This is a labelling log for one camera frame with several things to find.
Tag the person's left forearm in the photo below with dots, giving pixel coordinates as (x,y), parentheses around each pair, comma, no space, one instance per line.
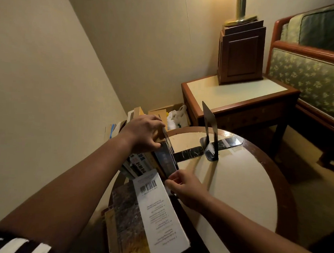
(67,189)

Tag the person's left thumb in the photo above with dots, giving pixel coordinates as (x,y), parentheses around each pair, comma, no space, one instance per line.
(151,147)

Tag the white book with barcode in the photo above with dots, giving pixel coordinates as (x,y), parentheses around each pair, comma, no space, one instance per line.
(157,213)

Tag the yellow brown cover book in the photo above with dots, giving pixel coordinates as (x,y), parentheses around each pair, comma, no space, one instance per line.
(127,217)

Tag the blue edged papers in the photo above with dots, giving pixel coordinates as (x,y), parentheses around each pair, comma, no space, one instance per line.
(112,130)

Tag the person's left hand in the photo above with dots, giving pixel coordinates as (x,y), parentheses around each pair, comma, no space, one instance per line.
(139,132)

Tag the black marbled strip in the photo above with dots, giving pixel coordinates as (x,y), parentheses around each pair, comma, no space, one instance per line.
(188,154)

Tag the round wooden rimmed table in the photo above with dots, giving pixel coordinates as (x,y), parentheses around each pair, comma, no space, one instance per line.
(244,189)

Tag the brown cardboard box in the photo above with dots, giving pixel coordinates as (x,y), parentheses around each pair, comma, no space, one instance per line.
(158,113)

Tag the person's right hand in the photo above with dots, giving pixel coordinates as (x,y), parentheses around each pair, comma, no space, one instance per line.
(190,191)

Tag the green floral wooden sofa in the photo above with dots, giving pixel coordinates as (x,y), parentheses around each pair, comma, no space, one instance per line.
(310,76)

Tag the black metal bookend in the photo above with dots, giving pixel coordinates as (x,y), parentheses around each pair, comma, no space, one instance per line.
(210,124)

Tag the brass lamp stem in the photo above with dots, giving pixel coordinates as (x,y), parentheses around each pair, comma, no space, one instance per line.
(240,9)

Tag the tan upright book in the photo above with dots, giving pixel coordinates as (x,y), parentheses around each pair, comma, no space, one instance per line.
(137,112)

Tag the person's right thumb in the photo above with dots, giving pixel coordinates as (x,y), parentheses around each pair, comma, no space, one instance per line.
(172,186)

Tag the person's right forearm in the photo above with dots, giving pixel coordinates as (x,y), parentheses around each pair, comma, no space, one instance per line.
(256,239)

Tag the wooden side table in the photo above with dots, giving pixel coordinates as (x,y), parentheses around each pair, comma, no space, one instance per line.
(234,97)

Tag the tan edged flat book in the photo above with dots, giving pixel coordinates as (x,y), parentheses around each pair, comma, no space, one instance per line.
(111,233)

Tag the dark wooden lamp base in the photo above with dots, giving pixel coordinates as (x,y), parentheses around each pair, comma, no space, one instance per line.
(242,53)

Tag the white plastic bag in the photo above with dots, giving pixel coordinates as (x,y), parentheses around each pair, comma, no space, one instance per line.
(177,118)

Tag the row of books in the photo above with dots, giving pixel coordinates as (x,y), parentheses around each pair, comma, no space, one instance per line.
(139,163)

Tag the dark thin book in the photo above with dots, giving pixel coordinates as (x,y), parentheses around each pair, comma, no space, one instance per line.
(167,158)

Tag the black white striped sleeve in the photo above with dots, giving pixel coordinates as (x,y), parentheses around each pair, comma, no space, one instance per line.
(12,242)

